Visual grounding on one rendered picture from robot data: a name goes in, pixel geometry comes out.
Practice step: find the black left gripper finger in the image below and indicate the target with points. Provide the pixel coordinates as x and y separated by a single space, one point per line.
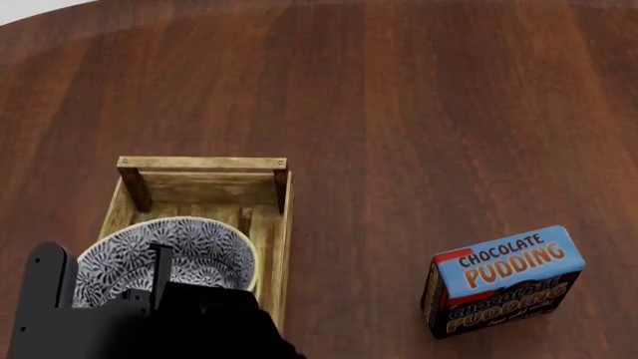
50 273
162 269

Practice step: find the chocolate pudding box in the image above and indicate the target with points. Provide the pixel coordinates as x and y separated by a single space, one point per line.
503 284

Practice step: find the wooden crate tray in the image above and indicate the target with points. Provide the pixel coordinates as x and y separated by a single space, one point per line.
209 187

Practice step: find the blue white patterned bowl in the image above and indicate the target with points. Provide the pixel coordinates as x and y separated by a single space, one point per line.
199 250

